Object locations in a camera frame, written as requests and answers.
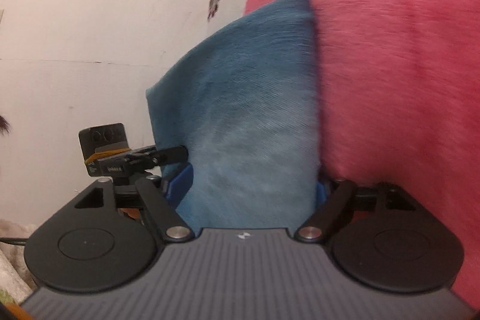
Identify pink floral fleece blanket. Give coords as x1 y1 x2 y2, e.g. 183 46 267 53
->
206 0 480 310

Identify light blue denim jeans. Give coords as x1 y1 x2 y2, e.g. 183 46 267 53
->
145 0 320 232

